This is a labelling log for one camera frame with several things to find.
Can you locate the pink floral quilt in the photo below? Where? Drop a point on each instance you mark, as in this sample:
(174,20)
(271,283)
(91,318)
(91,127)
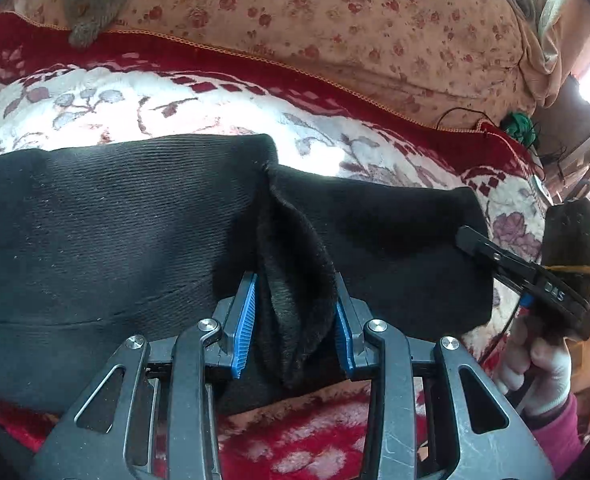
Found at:
(325,20)

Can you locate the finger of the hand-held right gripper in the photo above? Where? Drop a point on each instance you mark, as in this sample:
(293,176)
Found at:
(495,257)

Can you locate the person's right forearm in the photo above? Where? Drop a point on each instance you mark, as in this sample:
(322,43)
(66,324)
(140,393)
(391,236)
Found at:
(557,440)

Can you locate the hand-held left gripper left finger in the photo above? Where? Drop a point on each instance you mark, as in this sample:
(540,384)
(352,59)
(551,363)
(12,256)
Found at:
(245,330)

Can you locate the person's right hand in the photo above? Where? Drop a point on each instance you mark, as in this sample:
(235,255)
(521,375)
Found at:
(540,370)

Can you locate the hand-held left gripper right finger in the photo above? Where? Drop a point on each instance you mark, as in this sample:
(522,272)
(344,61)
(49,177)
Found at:
(342,332)

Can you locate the dark wooden furniture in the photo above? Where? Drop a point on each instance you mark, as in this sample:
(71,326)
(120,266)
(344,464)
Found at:
(565,120)

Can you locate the red and white plush blanket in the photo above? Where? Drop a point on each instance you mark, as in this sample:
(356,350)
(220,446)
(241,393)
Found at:
(125,105)

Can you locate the green yarn bundle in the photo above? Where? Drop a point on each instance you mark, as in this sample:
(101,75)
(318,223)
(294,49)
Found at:
(517,126)

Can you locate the black pants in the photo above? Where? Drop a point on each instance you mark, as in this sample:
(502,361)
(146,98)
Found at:
(100,240)

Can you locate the beige cloth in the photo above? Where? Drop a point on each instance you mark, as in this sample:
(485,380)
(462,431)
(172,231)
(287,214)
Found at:
(540,60)

